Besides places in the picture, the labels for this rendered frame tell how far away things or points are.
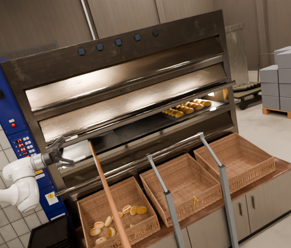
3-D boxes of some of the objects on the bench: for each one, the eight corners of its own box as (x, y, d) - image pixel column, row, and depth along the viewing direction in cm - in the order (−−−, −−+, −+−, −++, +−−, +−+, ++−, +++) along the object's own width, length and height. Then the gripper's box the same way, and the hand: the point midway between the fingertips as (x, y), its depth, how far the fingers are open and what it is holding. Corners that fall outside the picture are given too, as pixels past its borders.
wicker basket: (196, 172, 228) (191, 150, 219) (238, 153, 242) (235, 131, 234) (228, 196, 183) (223, 169, 175) (276, 170, 198) (274, 144, 189)
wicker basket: (86, 225, 196) (75, 201, 188) (141, 198, 212) (133, 174, 204) (93, 267, 152) (80, 238, 144) (162, 230, 168) (153, 201, 160)
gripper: (36, 138, 121) (73, 125, 126) (53, 175, 128) (88, 162, 133) (34, 142, 114) (74, 128, 119) (52, 181, 121) (89, 167, 127)
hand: (79, 147), depth 126 cm, fingers open, 13 cm apart
